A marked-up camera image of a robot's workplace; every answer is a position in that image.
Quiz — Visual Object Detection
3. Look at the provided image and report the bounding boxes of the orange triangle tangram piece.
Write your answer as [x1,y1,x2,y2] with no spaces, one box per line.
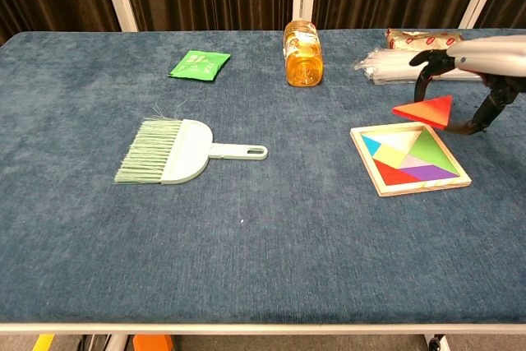
[392,95,454,131]

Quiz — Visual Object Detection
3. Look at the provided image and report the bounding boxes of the purple parallelogram tangram piece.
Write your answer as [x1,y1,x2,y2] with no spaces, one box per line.
[399,164,458,182]

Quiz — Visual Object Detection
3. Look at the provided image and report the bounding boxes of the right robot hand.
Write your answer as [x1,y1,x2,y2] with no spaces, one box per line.
[409,35,526,137]

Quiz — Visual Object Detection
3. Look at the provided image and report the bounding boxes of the green triangle tangram piece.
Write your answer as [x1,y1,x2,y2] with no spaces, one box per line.
[409,127,459,174]

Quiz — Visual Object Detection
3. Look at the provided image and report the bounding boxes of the red triangle tangram piece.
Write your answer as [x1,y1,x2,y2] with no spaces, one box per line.
[373,159,423,187]

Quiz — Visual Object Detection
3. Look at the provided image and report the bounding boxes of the blue table cloth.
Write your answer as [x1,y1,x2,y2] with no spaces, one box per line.
[0,29,526,325]

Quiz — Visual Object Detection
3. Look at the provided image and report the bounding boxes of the gold snack package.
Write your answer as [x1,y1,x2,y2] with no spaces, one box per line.
[385,28,465,50]

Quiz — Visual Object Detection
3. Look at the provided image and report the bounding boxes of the bundle of clear straws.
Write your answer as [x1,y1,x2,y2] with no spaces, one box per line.
[352,47,486,85]

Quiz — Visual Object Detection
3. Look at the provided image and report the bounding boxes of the orange box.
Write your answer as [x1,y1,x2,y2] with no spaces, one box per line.
[131,334,174,351]

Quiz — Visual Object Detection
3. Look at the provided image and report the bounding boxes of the wooden tangram tray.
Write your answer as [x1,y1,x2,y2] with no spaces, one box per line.
[349,121,473,198]

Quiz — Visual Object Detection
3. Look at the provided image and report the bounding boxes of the green foil packet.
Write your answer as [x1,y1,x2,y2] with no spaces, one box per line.
[167,49,232,82]

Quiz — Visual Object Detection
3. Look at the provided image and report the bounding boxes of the blue triangle tangram piece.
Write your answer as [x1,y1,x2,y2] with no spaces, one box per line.
[361,135,382,156]

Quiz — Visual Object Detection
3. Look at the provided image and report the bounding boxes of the yellow square tangram piece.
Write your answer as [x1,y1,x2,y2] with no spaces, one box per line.
[372,144,417,170]

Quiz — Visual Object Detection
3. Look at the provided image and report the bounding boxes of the white table frame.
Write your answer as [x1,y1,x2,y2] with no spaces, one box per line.
[0,321,526,351]

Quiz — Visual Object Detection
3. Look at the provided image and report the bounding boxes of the pale green hand brush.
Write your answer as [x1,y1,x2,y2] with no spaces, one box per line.
[113,102,269,186]

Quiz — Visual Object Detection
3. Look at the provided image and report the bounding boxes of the pink triangular block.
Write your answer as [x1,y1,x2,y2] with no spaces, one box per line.
[399,155,431,170]

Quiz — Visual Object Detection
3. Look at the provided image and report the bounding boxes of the yellow drink bottle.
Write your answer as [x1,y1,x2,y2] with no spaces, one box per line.
[283,18,325,88]

